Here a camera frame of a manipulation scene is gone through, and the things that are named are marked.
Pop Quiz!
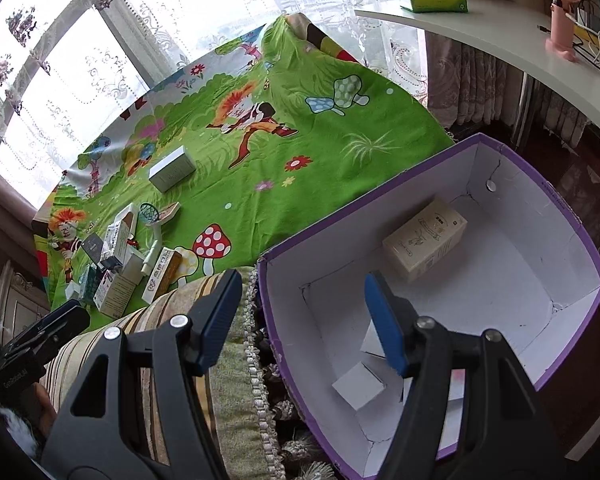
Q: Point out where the white plastic holder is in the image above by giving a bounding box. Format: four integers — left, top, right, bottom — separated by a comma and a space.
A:
100, 204, 147, 273

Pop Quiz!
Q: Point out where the green cartoon printed blanket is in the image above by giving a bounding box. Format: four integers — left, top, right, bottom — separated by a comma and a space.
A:
32, 14, 456, 321

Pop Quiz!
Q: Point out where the person's left forearm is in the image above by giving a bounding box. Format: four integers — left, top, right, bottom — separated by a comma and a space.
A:
0, 385, 58, 461

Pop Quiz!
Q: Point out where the yellow and white box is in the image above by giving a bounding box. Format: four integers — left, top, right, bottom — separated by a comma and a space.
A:
141, 247, 183, 306

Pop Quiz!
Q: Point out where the black wire rack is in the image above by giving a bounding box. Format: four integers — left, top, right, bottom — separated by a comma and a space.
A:
570, 0, 600, 86

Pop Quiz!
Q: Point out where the cream printed carton box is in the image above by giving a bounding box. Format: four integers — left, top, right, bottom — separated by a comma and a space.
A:
382, 197, 468, 283

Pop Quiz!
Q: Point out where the purple cardboard storage box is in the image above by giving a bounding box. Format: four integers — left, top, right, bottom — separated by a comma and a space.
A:
256, 132, 600, 480

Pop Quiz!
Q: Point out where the striped fringed cushion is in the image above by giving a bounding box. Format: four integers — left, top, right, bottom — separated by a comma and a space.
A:
40, 265, 341, 480

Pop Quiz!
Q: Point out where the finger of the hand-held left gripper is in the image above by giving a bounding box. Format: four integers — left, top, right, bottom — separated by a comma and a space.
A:
32, 300, 91, 343
0, 332, 58, 368

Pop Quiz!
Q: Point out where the white lace curtain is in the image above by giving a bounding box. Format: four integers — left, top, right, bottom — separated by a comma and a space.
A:
0, 0, 431, 201

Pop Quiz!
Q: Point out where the dark grey box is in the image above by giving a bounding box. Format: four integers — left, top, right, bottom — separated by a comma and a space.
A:
81, 234, 106, 266

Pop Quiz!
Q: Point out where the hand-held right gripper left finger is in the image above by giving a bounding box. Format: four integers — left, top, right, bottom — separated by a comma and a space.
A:
40, 269, 243, 480

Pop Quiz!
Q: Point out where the toy basketball hoop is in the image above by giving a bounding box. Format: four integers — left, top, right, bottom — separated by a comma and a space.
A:
139, 201, 182, 278

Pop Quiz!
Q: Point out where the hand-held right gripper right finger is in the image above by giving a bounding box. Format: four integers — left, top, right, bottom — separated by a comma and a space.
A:
364, 271, 581, 480

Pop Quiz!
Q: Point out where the beige patterned drape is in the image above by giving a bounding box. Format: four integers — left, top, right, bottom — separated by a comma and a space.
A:
425, 25, 531, 131

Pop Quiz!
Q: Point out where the white curved desk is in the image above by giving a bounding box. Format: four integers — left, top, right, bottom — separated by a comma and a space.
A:
354, 0, 600, 156

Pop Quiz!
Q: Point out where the cream ornate cabinet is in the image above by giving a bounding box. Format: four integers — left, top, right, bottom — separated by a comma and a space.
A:
0, 260, 51, 341

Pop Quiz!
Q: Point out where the teal box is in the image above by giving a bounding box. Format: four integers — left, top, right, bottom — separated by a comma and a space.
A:
77, 265, 101, 306

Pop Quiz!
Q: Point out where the white rectangular box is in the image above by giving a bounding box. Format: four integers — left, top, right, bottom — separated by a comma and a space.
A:
148, 145, 198, 193

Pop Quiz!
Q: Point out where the pink handheld fan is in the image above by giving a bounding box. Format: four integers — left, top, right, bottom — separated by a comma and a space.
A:
534, 0, 588, 63

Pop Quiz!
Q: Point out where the white box with pink print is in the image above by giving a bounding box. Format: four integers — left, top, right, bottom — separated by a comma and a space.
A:
93, 272, 140, 320

